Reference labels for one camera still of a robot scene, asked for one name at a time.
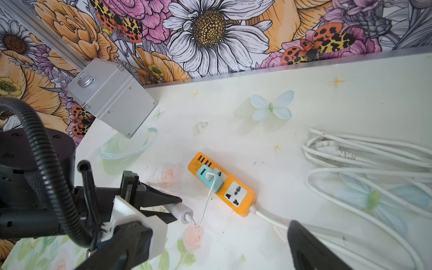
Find orange power strip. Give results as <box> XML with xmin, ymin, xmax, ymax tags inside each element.
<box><xmin>188</xmin><ymin>152</ymin><xmax>257</xmax><ymax>217</ymax></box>

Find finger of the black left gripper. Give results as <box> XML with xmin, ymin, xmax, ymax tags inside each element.
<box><xmin>140</xmin><ymin>210</ymin><xmax>177</xmax><ymax>225</ymax></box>
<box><xmin>136</xmin><ymin>183</ymin><xmax>182</xmax><ymax>209</ymax></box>

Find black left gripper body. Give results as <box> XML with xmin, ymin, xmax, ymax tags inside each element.
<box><xmin>72</xmin><ymin>171</ymin><xmax>140</xmax><ymax>225</ymax></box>

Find silver metal case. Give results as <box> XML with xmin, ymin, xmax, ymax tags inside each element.
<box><xmin>66</xmin><ymin>58</ymin><xmax>158</xmax><ymax>138</ymax></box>

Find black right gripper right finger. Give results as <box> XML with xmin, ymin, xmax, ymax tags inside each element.
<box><xmin>287</xmin><ymin>220</ymin><xmax>352</xmax><ymax>270</ymax></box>

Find thin white USB cable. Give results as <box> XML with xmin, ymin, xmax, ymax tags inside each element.
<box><xmin>185</xmin><ymin>171</ymin><xmax>217</xmax><ymax>227</ymax></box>

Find teal USB charger adapter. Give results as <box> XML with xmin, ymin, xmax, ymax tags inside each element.
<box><xmin>196</xmin><ymin>165</ymin><xmax>225</xmax><ymax>194</ymax></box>

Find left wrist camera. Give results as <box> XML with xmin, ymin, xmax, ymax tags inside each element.
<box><xmin>99</xmin><ymin>195</ymin><xmax>168</xmax><ymax>270</ymax></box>

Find white power strip cord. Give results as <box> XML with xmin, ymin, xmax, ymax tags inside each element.
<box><xmin>249</xmin><ymin>127</ymin><xmax>432</xmax><ymax>270</ymax></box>

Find black corrugated cable conduit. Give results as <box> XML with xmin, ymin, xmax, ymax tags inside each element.
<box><xmin>0</xmin><ymin>97</ymin><xmax>102</xmax><ymax>249</ymax></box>

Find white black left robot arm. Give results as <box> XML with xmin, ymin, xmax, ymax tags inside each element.
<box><xmin>1</xmin><ymin>128</ymin><xmax>182</xmax><ymax>239</ymax></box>

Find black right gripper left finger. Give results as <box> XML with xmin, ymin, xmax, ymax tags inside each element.
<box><xmin>77</xmin><ymin>221</ymin><xmax>153</xmax><ymax>270</ymax></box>

